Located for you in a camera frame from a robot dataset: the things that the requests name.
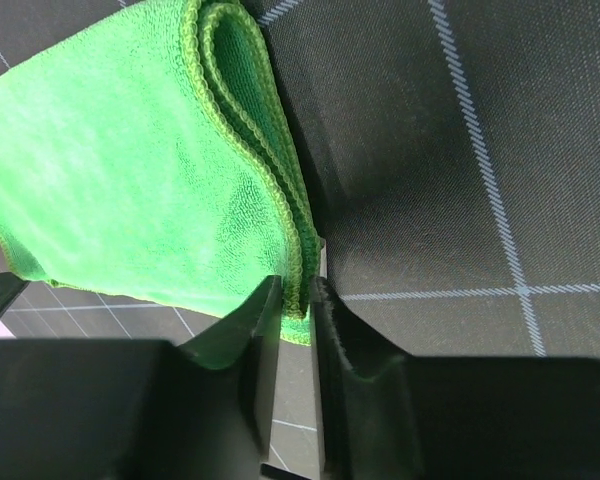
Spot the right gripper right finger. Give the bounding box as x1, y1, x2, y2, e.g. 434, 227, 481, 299
310, 277, 600, 479

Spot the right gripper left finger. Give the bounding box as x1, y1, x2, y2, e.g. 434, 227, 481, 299
0, 276, 282, 479

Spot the green microfiber towel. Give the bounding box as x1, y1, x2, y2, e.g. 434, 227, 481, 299
0, 1, 323, 345

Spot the black grid mat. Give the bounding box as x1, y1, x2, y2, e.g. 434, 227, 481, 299
0, 0, 600, 480

